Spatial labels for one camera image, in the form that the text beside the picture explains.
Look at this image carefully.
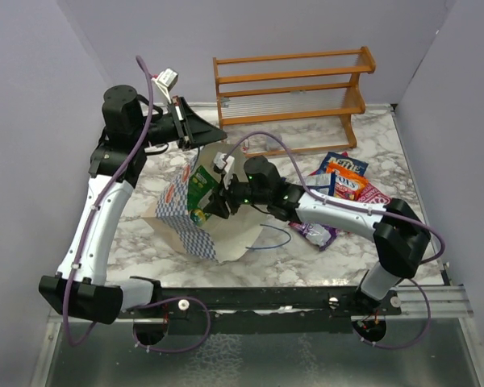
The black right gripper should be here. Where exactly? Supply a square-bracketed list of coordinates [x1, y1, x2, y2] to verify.
[203, 172, 270, 220]

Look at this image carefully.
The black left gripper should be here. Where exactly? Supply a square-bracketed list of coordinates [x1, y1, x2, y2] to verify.
[133, 95, 227, 152]

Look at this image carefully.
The checkered paper bag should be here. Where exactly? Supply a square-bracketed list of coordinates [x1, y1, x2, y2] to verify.
[140, 143, 294, 264]

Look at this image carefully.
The purple snack packet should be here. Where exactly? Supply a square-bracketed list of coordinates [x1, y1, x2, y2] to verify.
[289, 222, 337, 252]

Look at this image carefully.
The blue kettle chips bag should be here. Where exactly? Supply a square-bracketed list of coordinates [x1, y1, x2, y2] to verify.
[318, 152, 368, 177]

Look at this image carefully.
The orange candy packet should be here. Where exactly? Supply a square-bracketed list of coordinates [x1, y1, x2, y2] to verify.
[327, 163, 368, 201]

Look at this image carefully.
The pink real chips bag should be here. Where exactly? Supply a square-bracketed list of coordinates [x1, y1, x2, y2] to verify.
[357, 183, 391, 205]

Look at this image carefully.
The dark blue snack packet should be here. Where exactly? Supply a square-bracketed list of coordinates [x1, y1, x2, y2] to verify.
[304, 173, 335, 196]

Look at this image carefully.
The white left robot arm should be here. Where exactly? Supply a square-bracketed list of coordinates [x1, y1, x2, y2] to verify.
[39, 85, 227, 324]

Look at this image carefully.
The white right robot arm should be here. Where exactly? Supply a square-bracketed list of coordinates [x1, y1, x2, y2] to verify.
[205, 152, 431, 315]

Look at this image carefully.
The green snack packet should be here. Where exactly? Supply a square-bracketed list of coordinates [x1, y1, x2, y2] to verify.
[187, 165, 219, 227]

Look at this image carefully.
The orange wooden rack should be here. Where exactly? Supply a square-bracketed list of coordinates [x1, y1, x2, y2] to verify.
[213, 46, 377, 153]

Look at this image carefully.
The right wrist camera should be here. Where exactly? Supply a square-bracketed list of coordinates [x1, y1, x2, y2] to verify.
[212, 152, 235, 190]

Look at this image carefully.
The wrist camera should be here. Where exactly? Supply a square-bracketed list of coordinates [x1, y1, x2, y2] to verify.
[152, 68, 178, 105]
[212, 152, 235, 190]

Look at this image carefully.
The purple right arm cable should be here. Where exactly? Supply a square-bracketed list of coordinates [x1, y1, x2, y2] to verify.
[221, 131, 447, 351]

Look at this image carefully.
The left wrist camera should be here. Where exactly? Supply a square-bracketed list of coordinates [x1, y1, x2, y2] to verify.
[152, 68, 178, 105]

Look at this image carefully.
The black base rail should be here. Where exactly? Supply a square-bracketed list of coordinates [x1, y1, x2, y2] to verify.
[120, 285, 401, 335]

